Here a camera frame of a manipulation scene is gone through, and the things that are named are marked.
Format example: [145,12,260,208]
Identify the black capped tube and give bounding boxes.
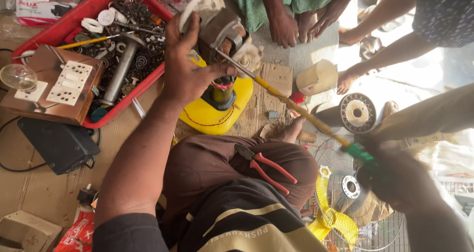
[76,184,98,209]

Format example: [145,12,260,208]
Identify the grey metal shaft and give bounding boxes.
[99,32,147,107]

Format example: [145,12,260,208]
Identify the yellow fan blade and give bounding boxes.
[307,165,360,251]

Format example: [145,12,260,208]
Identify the person's black striped shirt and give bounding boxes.
[92,178,330,252]

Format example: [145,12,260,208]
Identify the red handled pliers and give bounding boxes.
[234,143,298,196]

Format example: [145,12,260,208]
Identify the white plastic disc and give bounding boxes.
[97,9,116,27]

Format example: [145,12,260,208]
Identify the metal tweezers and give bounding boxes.
[131,97,147,119]

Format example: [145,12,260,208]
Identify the black plastic box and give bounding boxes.
[17,116,101,176]

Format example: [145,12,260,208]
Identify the white plastic ring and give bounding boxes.
[80,18,104,34]

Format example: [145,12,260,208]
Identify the red plastic tray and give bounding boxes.
[11,0,175,129]

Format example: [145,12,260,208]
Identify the wire fan guard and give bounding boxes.
[312,134,405,252]

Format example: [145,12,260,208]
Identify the wooden switch board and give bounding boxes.
[0,44,104,126]

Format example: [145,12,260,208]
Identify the red printed packet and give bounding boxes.
[53,207,96,252]

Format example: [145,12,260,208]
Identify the wire spool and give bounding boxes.
[310,92,378,135]

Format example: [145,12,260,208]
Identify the black cable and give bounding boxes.
[0,115,48,173]

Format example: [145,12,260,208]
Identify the clear light bulb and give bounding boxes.
[0,63,38,92]

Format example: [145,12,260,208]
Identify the white and red packet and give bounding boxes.
[14,0,77,27]

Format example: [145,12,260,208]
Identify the green handled yellow screwdriver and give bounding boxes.
[214,48,376,168]

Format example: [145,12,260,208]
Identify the person's brown trousers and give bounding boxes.
[159,134,320,241]

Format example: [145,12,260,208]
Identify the wooden handle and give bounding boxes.
[297,130,318,144]

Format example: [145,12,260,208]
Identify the cream plastic cylinder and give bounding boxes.
[296,59,338,97]

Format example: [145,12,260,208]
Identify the person's right hand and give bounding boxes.
[355,134,424,213]

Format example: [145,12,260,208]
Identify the small cardboard box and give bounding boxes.
[0,210,63,252]

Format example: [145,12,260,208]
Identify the yellow fan base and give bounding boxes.
[179,56,255,136]

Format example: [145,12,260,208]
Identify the thin yellow handled screwdriver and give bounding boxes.
[57,32,128,50]

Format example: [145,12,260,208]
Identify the heap of small metal parts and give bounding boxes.
[68,0,166,114]

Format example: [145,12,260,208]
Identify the white plastic sheet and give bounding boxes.
[405,129,474,179]

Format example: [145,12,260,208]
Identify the brown and white fan motor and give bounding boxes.
[178,0,264,79]

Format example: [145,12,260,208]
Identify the person's left hand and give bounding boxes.
[162,11,237,109]

